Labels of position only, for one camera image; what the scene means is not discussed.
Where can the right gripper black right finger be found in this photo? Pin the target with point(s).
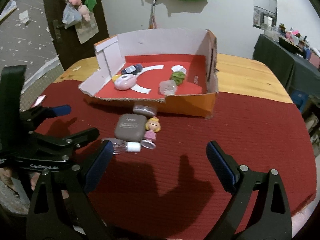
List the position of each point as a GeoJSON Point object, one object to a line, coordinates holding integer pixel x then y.
{"type": "Point", "coordinates": [270, 217]}

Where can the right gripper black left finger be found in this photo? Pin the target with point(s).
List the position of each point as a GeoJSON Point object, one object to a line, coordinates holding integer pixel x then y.
{"type": "Point", "coordinates": [60, 207]}

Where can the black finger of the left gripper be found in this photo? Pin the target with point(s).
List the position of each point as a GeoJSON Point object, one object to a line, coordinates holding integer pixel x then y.
{"type": "Point", "coordinates": [68, 143]}
{"type": "Point", "coordinates": [40, 113]}

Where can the clear bottle white cap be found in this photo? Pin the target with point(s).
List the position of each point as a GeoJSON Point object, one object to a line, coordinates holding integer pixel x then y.
{"type": "Point", "coordinates": [121, 146]}

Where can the yellow plastic lid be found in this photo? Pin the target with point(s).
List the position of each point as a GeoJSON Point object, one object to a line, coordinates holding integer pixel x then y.
{"type": "Point", "coordinates": [114, 78]}

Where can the pink round case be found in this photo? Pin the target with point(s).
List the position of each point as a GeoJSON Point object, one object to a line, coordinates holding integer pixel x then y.
{"type": "Point", "coordinates": [125, 82]}

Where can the clear small plastic box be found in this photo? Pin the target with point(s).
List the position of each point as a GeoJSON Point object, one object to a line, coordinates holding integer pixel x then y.
{"type": "Point", "coordinates": [168, 87]}

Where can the green fuzzy toy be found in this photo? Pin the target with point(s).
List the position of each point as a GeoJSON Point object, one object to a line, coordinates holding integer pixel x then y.
{"type": "Point", "coordinates": [178, 77]}

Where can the dark wooden door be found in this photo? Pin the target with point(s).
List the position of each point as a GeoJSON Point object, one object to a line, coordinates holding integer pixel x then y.
{"type": "Point", "coordinates": [74, 38]}

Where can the grey square case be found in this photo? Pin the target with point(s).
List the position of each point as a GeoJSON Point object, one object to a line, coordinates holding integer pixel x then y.
{"type": "Point", "coordinates": [130, 127]}

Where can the red table cloth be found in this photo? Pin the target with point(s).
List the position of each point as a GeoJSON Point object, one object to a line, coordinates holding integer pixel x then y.
{"type": "Point", "coordinates": [172, 191]}

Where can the round grey jar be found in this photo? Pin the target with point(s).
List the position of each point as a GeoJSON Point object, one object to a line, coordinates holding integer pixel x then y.
{"type": "Point", "coordinates": [145, 110]}

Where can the dark blue bottle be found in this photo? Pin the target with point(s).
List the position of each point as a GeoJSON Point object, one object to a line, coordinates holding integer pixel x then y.
{"type": "Point", "coordinates": [132, 69]}

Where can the blonde doll figurine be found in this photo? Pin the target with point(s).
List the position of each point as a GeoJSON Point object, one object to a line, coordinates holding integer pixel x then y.
{"type": "Point", "coordinates": [152, 127]}

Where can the pink plush toys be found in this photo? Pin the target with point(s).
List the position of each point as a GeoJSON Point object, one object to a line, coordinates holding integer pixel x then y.
{"type": "Point", "coordinates": [82, 9]}

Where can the cardboard box with red bottom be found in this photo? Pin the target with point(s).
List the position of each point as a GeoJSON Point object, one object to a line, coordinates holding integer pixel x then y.
{"type": "Point", "coordinates": [157, 50]}

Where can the white small cup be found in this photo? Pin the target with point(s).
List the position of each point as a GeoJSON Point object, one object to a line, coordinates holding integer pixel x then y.
{"type": "Point", "coordinates": [179, 68]}

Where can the dark cloth covered side table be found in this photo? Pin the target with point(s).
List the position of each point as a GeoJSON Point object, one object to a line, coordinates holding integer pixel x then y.
{"type": "Point", "coordinates": [293, 71]}

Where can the wooden table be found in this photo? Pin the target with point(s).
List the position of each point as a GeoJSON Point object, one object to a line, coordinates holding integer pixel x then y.
{"type": "Point", "coordinates": [237, 75]}

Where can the orange handled broom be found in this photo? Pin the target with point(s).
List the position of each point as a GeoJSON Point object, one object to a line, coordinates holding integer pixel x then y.
{"type": "Point", "coordinates": [152, 21]}

